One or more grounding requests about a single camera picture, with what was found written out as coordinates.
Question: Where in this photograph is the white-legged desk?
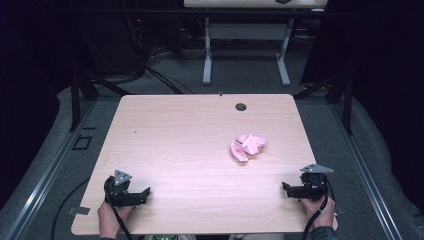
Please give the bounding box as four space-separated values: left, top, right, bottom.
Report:
183 0 330 87

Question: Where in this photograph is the grey metal floor rail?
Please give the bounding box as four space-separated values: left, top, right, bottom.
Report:
2 99 98 240
329 99 405 240

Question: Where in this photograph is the black floor cable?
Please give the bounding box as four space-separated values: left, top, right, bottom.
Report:
50 177 92 240

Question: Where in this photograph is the black metal stand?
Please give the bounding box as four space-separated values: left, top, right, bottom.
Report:
293 70 354 136
68 70 132 133

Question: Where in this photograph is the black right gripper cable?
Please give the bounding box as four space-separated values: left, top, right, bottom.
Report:
301 178 336 240

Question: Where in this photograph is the person's right hand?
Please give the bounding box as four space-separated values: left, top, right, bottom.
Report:
298 195 337 232

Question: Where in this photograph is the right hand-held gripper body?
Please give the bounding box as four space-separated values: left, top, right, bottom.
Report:
295 163 335 202

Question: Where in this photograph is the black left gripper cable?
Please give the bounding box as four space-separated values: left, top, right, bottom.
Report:
104 186 134 240

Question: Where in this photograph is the person's left hand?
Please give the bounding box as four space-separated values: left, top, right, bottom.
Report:
96 201 135 240

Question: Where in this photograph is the pink sock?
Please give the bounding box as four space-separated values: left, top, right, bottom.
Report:
229 133 268 163

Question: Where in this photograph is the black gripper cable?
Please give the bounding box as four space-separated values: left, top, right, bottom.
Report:
104 186 134 240
301 178 336 240

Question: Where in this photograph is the black horizontal metal bar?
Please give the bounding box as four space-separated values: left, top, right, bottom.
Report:
66 8 334 18

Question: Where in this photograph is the bundle of black cables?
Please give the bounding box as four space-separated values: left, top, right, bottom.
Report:
125 15 196 96

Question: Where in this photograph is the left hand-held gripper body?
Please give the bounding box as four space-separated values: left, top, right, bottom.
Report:
103 169 140 208

